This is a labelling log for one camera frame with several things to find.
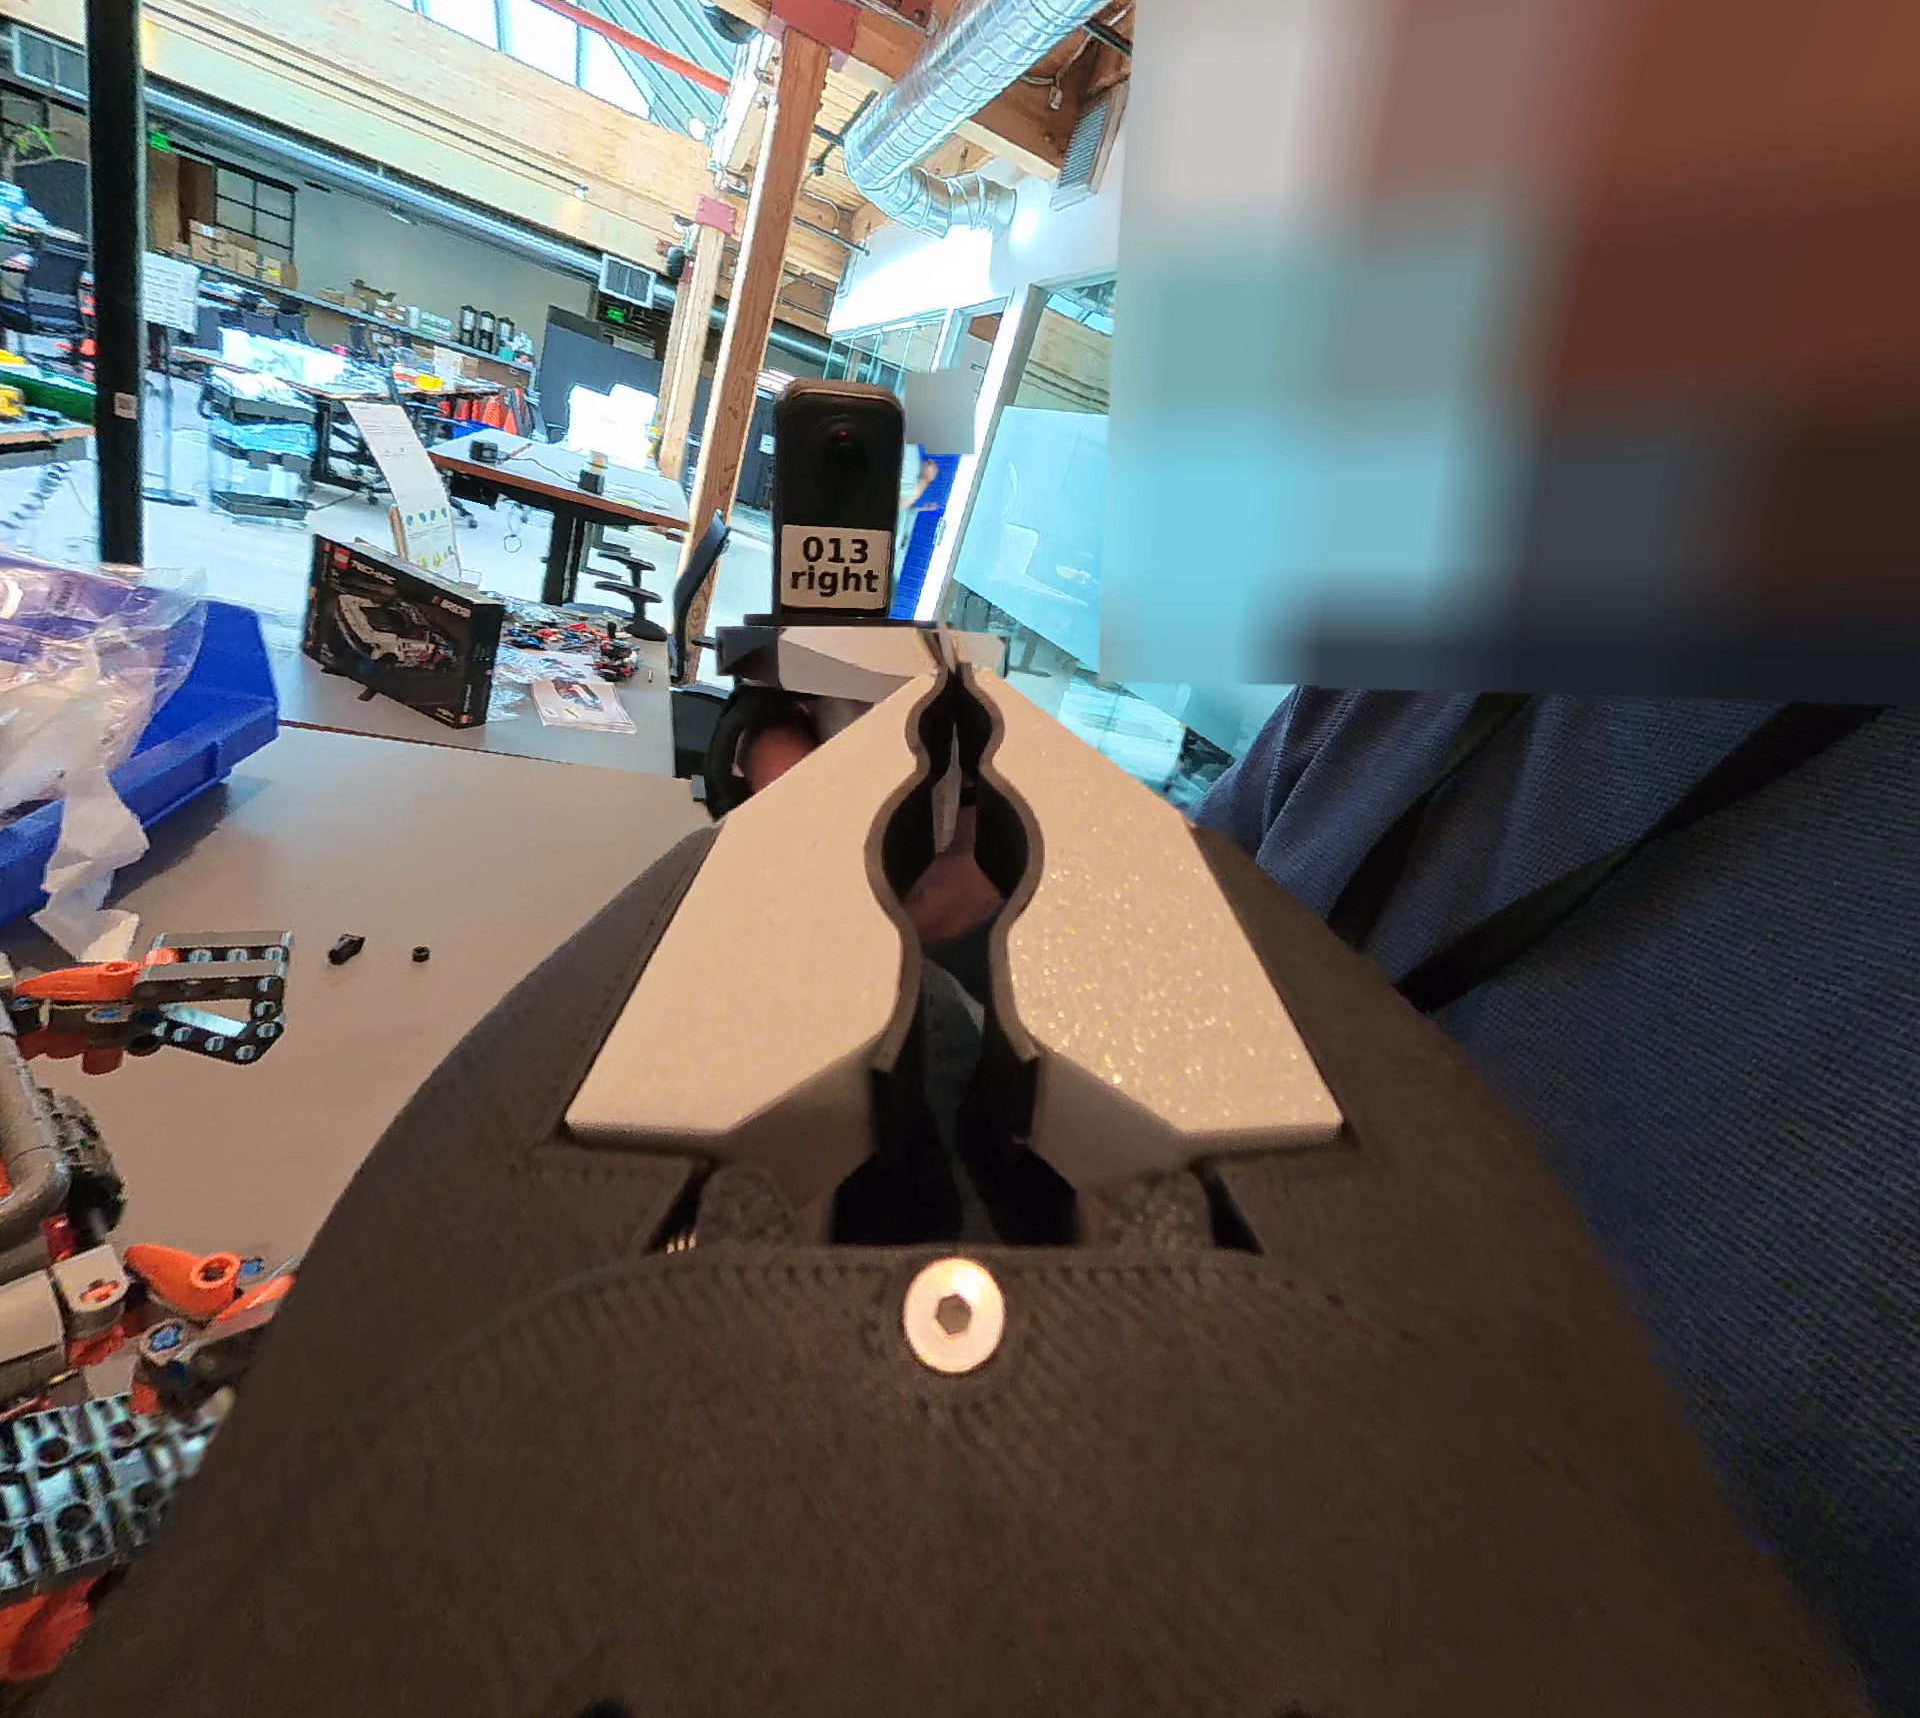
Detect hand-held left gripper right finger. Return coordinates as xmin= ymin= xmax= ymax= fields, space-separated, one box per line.
xmin=955 ymin=665 xmax=1344 ymax=1209

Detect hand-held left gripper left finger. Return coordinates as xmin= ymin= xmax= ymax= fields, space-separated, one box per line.
xmin=564 ymin=669 xmax=955 ymax=1211

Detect grey orange tracked toy robot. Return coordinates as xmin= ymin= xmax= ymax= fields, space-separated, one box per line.
xmin=0 ymin=926 xmax=299 ymax=1660

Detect black office chair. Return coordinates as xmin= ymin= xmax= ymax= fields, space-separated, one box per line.
xmin=667 ymin=511 xmax=740 ymax=777

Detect pile of small toy bricks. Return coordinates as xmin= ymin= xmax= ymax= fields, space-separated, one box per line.
xmin=503 ymin=604 xmax=672 ymax=686

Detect wooden background desk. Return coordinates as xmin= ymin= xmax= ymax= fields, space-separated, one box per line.
xmin=433 ymin=428 xmax=697 ymax=611

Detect small printed leaflet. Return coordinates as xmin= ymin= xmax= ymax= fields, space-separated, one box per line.
xmin=529 ymin=673 xmax=642 ymax=735

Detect white sign board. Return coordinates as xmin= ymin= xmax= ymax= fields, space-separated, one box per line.
xmin=345 ymin=398 xmax=462 ymax=584

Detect black toy car box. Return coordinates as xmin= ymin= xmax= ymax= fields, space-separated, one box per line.
xmin=305 ymin=537 xmax=507 ymax=733

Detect blue plastic bin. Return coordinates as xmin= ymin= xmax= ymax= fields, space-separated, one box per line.
xmin=0 ymin=597 xmax=282 ymax=929

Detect white tissue paper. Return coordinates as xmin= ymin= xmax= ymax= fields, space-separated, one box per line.
xmin=36 ymin=759 xmax=153 ymax=957

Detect clear plastic bags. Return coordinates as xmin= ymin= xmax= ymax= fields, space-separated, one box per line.
xmin=0 ymin=553 xmax=213 ymax=850

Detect black floor lamp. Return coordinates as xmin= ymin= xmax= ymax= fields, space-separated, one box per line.
xmin=83 ymin=0 xmax=350 ymax=569

